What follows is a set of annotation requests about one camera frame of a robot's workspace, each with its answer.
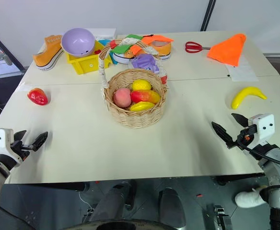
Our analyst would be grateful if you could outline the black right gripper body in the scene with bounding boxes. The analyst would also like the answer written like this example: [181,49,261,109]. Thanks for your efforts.
[233,124,258,151]

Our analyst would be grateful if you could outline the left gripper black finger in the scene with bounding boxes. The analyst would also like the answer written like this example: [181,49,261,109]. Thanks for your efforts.
[13,130,27,143]
[32,131,48,151]

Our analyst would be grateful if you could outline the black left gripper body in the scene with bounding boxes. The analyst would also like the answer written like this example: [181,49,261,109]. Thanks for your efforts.
[10,140,35,162]

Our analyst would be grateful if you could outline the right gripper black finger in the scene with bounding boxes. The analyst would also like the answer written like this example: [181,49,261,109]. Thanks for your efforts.
[231,113,249,128]
[211,121,235,149]

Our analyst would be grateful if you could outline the small yellow toy fruit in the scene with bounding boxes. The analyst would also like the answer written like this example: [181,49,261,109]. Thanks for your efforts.
[129,101,156,113]

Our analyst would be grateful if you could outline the yellow toy banana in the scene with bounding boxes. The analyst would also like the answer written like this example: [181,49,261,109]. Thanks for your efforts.
[231,86,268,110]

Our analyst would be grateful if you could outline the red toy strawberry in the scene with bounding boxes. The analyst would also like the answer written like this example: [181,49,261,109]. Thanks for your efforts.
[26,88,49,106]

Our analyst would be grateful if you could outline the white paper sheet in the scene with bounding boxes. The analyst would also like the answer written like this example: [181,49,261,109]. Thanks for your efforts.
[224,53,259,82]

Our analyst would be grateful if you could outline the white padded glove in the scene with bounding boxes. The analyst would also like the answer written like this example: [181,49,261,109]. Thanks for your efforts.
[234,186,268,209]

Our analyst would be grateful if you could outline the bright orange folded cloth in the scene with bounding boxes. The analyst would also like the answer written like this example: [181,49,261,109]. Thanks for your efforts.
[207,33,247,68]

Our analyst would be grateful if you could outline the red and yellow toy mango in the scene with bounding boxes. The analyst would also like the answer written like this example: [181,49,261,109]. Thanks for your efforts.
[130,90,161,104]

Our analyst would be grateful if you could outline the orange canvas sneaker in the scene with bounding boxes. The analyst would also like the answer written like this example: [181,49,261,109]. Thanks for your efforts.
[32,34,65,71]
[151,39,173,61]

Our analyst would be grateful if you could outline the yellow plastic bin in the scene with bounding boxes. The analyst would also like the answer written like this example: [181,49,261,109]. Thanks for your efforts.
[66,40,108,76]

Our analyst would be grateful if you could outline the dark rounded shape under table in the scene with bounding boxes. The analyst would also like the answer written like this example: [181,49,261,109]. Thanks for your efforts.
[158,187,187,229]

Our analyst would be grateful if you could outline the pink toy peach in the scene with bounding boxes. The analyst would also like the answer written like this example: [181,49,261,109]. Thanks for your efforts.
[113,87,132,107]

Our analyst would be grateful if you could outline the yellow toy lemon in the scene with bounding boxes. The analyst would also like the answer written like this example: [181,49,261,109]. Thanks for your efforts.
[132,79,153,92]

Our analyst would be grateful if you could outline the grey rounded shape under table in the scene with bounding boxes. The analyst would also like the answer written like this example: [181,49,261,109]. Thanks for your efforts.
[91,180,138,223]

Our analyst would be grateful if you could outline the lilac plastic bowl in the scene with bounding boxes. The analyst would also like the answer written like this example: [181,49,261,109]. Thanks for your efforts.
[60,28,96,58]

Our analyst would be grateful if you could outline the purple plastic toy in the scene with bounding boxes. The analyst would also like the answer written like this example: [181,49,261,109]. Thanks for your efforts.
[130,53,161,75]

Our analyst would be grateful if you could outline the black slanted pole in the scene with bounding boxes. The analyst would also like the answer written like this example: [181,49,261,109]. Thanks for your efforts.
[200,0,218,32]

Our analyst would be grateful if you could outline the white round dish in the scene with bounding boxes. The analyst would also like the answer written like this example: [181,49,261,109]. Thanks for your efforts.
[112,51,136,65]

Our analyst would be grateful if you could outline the orange felt cloth piece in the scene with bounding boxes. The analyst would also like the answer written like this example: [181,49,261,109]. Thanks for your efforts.
[141,34,175,46]

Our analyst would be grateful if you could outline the blue plastic toy block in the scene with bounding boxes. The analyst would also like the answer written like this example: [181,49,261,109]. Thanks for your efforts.
[97,39,118,66]

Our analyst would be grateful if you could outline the dark round rim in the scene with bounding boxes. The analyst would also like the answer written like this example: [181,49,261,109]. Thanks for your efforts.
[64,218,187,230]

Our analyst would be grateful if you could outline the green felt cloth piece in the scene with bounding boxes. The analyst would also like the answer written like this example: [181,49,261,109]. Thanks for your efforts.
[112,44,130,54]

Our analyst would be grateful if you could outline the white cardboard box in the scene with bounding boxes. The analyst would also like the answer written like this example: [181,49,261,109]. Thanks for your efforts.
[91,28,117,41]

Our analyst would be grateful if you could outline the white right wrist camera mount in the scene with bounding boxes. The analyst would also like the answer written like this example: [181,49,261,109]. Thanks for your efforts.
[244,113,275,150]

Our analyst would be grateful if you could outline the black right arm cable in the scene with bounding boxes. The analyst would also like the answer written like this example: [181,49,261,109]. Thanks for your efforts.
[239,140,280,170]

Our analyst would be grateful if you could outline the red handled scissors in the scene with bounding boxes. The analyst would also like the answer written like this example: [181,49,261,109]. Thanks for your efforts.
[185,41,212,53]

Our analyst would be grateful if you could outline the wicker basket with handle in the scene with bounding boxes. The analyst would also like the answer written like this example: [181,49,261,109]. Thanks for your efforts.
[97,39,169,130]

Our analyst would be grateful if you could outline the black window frame bar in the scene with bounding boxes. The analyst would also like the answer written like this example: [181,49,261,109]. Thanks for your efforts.
[0,24,26,72]

